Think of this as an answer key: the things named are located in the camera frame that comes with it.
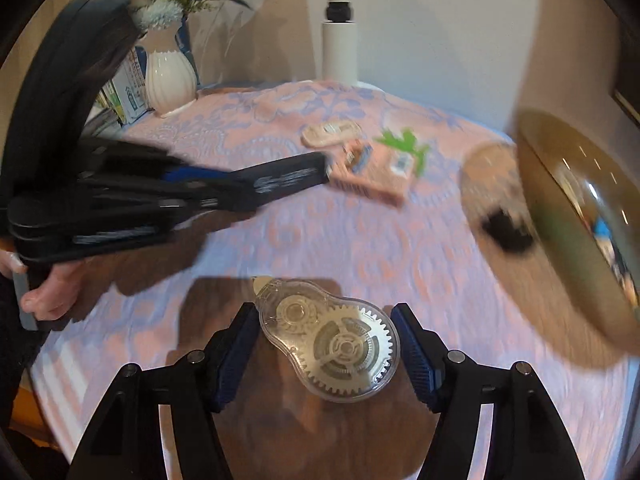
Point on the white floor lamp pole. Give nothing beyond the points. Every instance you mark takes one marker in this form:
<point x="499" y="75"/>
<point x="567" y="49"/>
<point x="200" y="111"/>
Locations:
<point x="339" y="34"/>

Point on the person left hand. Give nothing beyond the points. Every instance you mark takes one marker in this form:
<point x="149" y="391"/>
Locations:
<point x="51" y="300"/>

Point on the clear correction tape dispenser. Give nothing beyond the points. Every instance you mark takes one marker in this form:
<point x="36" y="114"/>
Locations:
<point x="342" y="349"/>

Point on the black wall television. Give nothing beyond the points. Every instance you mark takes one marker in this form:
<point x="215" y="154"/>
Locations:
<point x="626" y="87"/>

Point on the black small object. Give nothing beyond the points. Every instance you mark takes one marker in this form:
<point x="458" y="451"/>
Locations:
<point x="511" y="237"/>

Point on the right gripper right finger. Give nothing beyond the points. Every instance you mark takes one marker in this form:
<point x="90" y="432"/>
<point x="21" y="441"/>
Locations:
<point x="528" y="439"/>

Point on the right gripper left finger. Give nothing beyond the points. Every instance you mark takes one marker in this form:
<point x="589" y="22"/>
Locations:
<point x="123" y="439"/>

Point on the green plastic toy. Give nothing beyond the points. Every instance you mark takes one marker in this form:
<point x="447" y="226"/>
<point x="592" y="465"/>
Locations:
<point x="407" y="143"/>

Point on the pink card box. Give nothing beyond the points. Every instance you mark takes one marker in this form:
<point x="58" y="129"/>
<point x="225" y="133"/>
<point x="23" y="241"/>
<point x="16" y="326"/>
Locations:
<point x="374" y="171"/>

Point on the white ribbed vase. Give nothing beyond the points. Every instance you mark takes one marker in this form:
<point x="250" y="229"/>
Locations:
<point x="170" y="82"/>

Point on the amber ribbed glass bowl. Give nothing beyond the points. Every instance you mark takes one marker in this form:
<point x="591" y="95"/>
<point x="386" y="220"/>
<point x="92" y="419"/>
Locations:
<point x="585" y="211"/>

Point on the pink patterned tablecloth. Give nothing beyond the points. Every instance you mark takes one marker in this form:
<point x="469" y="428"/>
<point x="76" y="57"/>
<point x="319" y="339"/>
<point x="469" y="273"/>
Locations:
<point x="154" y="305"/>

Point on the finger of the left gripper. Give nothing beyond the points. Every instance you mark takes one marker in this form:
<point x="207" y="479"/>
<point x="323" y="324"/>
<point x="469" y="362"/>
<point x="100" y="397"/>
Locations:
<point x="253" y="187"/>
<point x="187" y="173"/>

